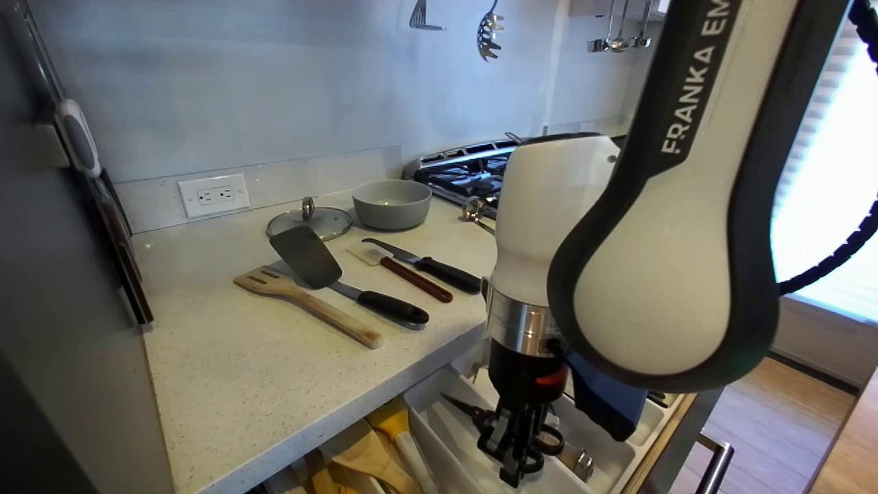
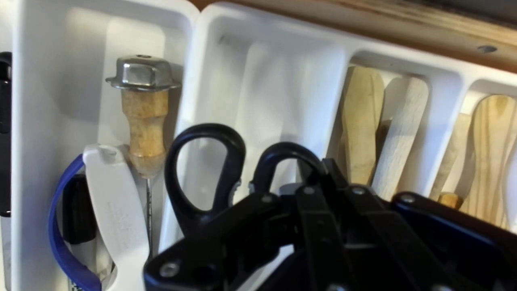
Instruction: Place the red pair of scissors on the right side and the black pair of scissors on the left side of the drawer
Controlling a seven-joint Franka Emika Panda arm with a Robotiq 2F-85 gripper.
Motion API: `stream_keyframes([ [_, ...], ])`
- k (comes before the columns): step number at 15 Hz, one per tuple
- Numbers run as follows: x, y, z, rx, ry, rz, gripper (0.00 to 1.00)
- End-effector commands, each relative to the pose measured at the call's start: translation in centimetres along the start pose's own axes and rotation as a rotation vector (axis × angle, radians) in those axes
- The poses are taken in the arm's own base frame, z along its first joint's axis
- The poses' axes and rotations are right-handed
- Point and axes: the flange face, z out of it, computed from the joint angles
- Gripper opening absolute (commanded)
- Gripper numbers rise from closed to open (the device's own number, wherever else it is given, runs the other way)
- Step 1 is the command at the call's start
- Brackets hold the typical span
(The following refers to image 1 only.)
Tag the wooden kitchen drawer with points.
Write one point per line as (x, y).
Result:
(674, 441)

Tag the stainless steel refrigerator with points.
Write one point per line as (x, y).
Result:
(55, 321)

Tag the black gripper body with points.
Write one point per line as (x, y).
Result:
(525, 380)

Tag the hanging steel measuring spoons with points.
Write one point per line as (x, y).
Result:
(621, 31)

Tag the grey ceramic bowl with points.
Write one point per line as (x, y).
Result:
(391, 205)

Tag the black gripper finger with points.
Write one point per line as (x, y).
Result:
(534, 448)
(494, 439)

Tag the hanging metal spatula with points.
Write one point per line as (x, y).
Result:
(427, 19)

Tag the wooden slotted spatula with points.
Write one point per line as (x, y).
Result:
(310, 303)

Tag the glass pot lid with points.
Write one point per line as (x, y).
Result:
(309, 220)

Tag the hanging slotted spoon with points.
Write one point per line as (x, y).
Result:
(488, 36)

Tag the dark wrist camera box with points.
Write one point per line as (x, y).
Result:
(606, 403)

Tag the cork bottle stopper metal cap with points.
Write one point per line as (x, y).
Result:
(583, 466)

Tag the black spatula turner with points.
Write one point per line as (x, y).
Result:
(306, 256)

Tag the white wall outlet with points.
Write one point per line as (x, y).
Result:
(215, 194)

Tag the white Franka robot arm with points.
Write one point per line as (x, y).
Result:
(641, 230)

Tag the stainless steel gas range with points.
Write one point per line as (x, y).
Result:
(455, 175)

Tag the yellow head spatula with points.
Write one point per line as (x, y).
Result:
(395, 423)

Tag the white window blind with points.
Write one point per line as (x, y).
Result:
(831, 138)

